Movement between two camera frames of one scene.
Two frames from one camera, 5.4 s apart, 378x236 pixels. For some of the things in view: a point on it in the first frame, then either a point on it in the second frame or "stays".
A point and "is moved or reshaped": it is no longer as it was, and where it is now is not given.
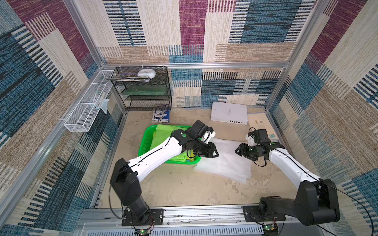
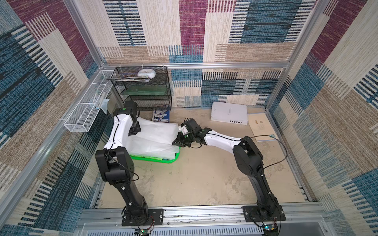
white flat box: [229, 113] stays
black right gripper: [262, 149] to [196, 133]
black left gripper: [210, 151] to [137, 129]
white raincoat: [228, 164] to [155, 139]
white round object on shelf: [150, 73] stays
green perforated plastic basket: [154, 135] is moved or reshaped
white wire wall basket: [82, 118] stays
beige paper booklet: [259, 121] stays
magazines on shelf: [133, 77] stays
